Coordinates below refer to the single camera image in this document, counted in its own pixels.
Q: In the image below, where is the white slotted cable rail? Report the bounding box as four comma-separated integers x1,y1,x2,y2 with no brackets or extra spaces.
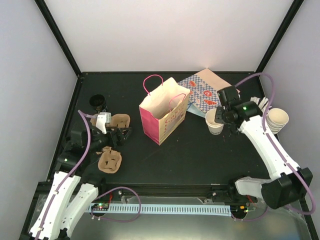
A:
86,203,249,217

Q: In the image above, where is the blue checkered bakery paper bag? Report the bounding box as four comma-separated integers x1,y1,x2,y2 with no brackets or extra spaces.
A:
178,68,231,113

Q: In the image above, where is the cream pink Cakes paper bag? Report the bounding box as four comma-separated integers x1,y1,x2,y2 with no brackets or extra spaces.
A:
139,74,191,145

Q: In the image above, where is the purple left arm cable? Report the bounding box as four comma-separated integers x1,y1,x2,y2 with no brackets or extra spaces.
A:
35,109,98,240

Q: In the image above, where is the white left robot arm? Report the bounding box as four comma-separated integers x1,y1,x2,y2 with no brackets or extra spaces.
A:
28,126,132,240

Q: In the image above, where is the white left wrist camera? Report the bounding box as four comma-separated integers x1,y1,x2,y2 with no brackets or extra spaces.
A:
95,112,112,135

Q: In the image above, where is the tall white paper cup stack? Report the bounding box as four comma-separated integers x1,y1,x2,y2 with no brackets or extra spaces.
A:
266,108,290,135

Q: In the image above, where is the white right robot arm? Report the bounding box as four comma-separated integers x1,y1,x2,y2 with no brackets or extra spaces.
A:
215,86,313,209

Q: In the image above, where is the black open coffee cup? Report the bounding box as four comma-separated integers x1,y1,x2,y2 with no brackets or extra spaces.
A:
89,94,107,113

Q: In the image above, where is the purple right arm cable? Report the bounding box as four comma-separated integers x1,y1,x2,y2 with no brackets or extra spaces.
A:
235,73,317,217

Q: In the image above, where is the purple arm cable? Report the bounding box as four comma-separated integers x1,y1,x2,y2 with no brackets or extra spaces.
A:
35,109,98,240
235,73,317,217

